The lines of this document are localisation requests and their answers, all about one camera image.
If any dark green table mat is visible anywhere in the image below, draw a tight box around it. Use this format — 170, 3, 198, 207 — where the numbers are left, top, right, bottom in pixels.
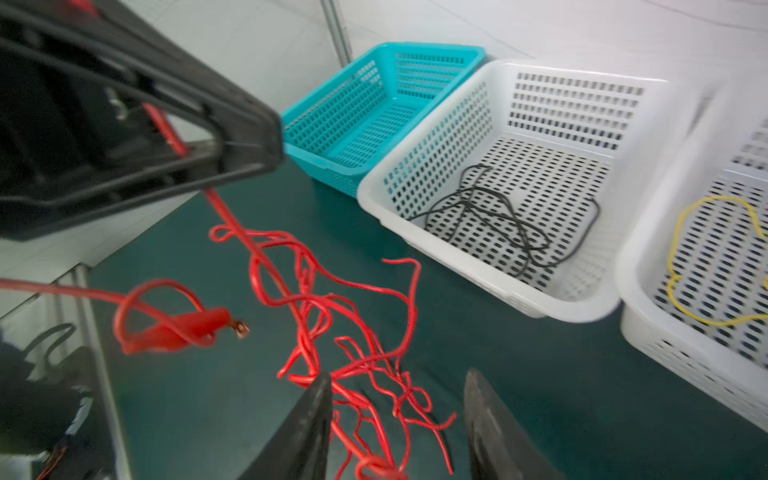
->
88, 162, 767, 479

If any white perforated basket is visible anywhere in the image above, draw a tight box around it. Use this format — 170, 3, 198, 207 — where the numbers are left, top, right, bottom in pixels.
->
615, 68, 767, 428
356, 60, 698, 323

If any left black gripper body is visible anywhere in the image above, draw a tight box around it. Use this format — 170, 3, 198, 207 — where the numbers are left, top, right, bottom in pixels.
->
0, 0, 181, 241

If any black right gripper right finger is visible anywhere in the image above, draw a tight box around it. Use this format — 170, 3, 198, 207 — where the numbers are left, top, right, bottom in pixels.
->
463, 368, 564, 480

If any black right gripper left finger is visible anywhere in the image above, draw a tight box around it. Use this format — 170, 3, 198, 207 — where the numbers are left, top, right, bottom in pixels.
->
239, 373, 333, 480

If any black thin cable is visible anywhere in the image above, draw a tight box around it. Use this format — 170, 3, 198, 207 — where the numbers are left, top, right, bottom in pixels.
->
407, 163, 601, 278

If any yellow cable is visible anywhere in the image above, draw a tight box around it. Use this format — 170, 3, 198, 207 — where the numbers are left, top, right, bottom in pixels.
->
665, 195, 768, 328

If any white perforated basket middle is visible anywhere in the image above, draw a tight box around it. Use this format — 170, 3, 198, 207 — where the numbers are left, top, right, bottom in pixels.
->
356, 60, 698, 323

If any white perforated basket right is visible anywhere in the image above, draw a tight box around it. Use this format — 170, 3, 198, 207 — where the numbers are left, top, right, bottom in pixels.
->
615, 68, 767, 428

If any teal perforated plastic basket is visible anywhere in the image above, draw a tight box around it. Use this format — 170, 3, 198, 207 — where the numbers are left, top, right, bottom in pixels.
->
282, 42, 486, 197

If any red cable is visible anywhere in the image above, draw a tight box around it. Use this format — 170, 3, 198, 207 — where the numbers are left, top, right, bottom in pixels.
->
0, 101, 458, 480

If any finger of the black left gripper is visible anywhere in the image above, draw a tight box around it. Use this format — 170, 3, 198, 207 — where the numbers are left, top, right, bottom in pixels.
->
1, 1, 284, 162
1, 140, 282, 240

